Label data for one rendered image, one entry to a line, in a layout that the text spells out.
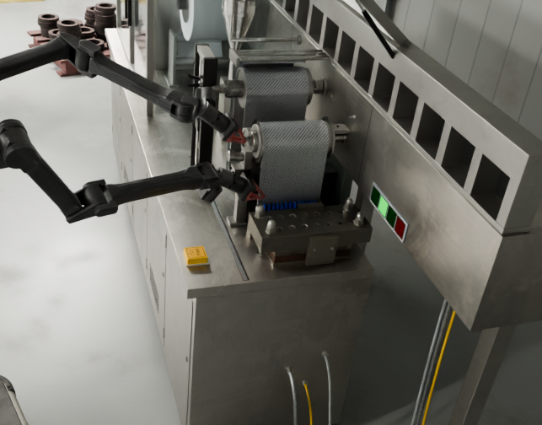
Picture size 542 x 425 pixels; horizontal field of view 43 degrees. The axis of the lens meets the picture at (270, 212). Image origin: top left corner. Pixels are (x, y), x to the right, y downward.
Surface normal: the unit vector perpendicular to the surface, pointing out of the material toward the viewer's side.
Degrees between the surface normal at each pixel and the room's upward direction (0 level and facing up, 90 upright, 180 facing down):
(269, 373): 90
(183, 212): 0
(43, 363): 0
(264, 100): 92
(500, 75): 90
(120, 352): 0
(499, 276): 90
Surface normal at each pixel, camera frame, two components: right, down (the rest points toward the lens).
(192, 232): 0.10, -0.84
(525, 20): -0.83, 0.23
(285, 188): 0.29, 0.54
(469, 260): -0.95, 0.08
